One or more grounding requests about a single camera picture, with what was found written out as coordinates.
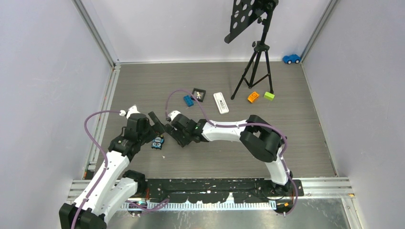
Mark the white remote control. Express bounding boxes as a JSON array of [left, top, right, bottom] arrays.
[[213, 92, 229, 115]]

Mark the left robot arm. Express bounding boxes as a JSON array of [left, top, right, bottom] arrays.
[[59, 106, 165, 229]]

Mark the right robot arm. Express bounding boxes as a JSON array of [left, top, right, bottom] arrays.
[[165, 111, 292, 196]]

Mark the blue robot face toy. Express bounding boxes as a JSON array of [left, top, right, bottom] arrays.
[[151, 135, 165, 150]]

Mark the blue toy brick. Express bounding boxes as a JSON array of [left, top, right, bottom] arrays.
[[183, 95, 194, 107]]

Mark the orange toy brick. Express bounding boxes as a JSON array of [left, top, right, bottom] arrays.
[[247, 92, 260, 103]]

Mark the green toy brick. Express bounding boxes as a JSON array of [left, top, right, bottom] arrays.
[[264, 92, 275, 101]]

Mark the blue toy car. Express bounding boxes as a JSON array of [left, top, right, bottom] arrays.
[[282, 54, 301, 64]]

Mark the black tripod stand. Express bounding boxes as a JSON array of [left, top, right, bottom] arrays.
[[224, 0, 279, 100]]

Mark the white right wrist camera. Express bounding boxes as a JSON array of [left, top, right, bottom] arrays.
[[166, 110, 181, 122]]

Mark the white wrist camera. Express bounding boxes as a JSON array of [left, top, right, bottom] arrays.
[[166, 110, 181, 122], [119, 105, 140, 119]]

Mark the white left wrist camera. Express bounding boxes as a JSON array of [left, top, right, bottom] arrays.
[[119, 105, 140, 119]]

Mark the black square frame box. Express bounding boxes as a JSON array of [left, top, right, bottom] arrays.
[[192, 88, 206, 102]]

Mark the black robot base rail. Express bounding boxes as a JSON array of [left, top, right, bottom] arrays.
[[115, 169, 304, 205]]

